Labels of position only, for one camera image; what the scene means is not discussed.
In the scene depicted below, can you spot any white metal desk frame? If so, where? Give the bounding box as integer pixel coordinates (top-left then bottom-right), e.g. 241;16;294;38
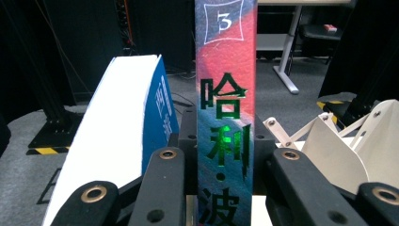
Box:
256;0;352;95

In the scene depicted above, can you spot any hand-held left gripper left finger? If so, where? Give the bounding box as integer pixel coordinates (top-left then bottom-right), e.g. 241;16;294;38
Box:
177;106;199;196

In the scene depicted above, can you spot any red illustrated book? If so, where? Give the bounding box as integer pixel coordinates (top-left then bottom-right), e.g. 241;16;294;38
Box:
194;0;259;226

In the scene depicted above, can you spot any blue book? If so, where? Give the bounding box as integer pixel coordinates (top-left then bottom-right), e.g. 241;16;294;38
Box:
41;54;181;226

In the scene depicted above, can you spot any black stool seat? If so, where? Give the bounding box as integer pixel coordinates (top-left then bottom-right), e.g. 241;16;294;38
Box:
299;23;344;41

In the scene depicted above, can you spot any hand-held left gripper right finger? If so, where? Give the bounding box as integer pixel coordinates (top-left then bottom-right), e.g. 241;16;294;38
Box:
253;114;277;196

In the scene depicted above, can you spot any white expandable book stand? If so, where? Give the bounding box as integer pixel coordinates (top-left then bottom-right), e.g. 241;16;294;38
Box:
263;98;399;196

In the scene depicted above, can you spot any black floor cable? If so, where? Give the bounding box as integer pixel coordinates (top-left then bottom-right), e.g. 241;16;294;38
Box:
166;70;197;108

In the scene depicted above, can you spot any black striped stand base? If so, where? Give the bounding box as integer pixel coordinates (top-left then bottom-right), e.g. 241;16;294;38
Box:
315;90;382;128
6;0;84;156

